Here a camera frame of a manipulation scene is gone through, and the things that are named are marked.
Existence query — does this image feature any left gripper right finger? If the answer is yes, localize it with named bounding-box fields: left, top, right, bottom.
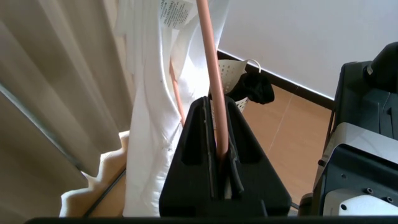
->
left=227, top=98, right=292, bottom=218

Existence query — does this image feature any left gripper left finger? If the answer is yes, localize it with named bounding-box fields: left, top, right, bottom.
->
left=159, top=95, right=219, bottom=218

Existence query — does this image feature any white printed t-shirt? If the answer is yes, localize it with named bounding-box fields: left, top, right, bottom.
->
left=114, top=0, right=231, bottom=218

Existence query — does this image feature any pink clothes hanger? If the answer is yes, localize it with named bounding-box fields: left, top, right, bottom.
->
left=169, top=0, right=230, bottom=200

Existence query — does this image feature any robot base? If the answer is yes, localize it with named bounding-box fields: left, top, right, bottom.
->
left=297, top=41, right=398, bottom=218

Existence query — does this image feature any white laundry basket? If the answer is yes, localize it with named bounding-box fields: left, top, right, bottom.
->
left=210, top=58, right=262, bottom=113

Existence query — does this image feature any black garment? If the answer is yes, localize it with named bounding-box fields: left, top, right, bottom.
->
left=228, top=72, right=275, bottom=105

